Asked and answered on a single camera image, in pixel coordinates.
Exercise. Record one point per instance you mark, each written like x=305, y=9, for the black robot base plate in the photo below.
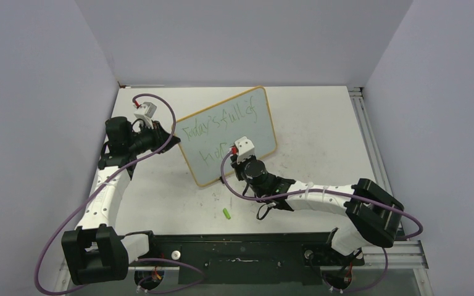
x=249, y=258

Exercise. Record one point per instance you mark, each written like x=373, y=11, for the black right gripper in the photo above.
x=238, y=166

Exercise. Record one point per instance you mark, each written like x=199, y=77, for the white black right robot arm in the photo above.
x=374, y=215

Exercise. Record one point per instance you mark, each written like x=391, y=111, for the green marker cap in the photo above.
x=226, y=213

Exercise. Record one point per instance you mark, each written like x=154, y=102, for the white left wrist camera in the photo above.
x=145, y=112

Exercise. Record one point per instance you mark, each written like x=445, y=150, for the aluminium frame rail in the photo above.
x=368, y=135

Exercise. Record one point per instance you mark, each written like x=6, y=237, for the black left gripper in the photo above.
x=160, y=136

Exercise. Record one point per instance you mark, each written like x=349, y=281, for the yellow framed whiteboard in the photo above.
x=207, y=135

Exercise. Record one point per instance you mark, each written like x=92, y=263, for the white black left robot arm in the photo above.
x=94, y=252

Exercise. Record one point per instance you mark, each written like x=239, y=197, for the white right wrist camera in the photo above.
x=242, y=149

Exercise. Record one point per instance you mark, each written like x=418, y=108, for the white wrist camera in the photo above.
x=242, y=149
x=145, y=112

